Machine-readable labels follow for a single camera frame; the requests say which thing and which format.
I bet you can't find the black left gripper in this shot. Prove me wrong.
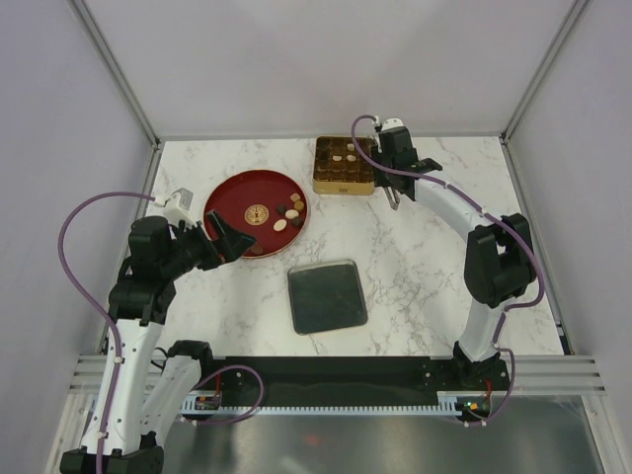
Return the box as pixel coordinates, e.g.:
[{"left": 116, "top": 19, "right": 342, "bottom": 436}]
[{"left": 161, "top": 210, "right": 255, "bottom": 279}]

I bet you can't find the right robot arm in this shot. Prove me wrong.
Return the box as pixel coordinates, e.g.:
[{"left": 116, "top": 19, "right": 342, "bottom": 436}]
[{"left": 370, "top": 118, "right": 538, "bottom": 390}]

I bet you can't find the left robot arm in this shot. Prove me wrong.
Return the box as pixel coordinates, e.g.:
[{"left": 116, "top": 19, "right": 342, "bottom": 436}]
[{"left": 59, "top": 188, "right": 255, "bottom": 473}]

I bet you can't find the gold chocolate tin box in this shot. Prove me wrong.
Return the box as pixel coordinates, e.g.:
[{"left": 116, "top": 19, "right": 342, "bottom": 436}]
[{"left": 312, "top": 135, "right": 375, "bottom": 196}]

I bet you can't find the red round tray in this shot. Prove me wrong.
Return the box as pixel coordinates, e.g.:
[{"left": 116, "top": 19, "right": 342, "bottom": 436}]
[{"left": 202, "top": 170, "right": 309, "bottom": 259}]

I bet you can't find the silver tin lid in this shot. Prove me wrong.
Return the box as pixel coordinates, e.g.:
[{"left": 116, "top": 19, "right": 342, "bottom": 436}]
[{"left": 286, "top": 259, "right": 368, "bottom": 336}]

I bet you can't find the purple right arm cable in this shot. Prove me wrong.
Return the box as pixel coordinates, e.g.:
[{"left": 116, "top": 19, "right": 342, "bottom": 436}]
[{"left": 350, "top": 114, "right": 547, "bottom": 426}]

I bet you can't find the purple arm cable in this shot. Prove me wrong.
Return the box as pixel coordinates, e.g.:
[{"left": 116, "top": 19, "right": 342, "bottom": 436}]
[
  {"left": 350, "top": 114, "right": 547, "bottom": 426},
  {"left": 57, "top": 191, "right": 159, "bottom": 474}
]

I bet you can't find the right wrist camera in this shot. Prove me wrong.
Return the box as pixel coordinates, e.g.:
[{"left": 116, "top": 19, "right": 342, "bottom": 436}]
[{"left": 377, "top": 118, "right": 410, "bottom": 151}]

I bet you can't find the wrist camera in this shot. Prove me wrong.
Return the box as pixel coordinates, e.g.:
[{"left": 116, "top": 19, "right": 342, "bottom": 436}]
[
  {"left": 153, "top": 188, "right": 196, "bottom": 226},
  {"left": 377, "top": 118, "right": 410, "bottom": 151}
]

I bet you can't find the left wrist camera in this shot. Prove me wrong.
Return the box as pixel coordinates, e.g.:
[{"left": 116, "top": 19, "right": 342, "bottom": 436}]
[{"left": 153, "top": 188, "right": 196, "bottom": 226}]

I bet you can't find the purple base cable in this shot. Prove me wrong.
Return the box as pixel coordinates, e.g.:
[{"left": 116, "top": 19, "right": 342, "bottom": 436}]
[{"left": 180, "top": 364, "right": 266, "bottom": 429}]

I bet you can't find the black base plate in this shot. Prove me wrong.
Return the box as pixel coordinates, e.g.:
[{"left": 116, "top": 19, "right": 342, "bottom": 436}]
[{"left": 207, "top": 355, "right": 509, "bottom": 406}]

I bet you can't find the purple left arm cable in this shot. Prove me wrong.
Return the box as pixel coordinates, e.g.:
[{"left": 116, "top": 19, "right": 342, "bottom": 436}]
[{"left": 57, "top": 191, "right": 159, "bottom": 474}]

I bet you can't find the white slotted cable duct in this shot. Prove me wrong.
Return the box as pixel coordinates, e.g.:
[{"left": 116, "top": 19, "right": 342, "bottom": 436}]
[{"left": 181, "top": 393, "right": 493, "bottom": 420}]

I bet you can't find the aluminium frame rail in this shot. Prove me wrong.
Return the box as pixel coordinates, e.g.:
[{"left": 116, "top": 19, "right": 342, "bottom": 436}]
[{"left": 69, "top": 355, "right": 605, "bottom": 396}]

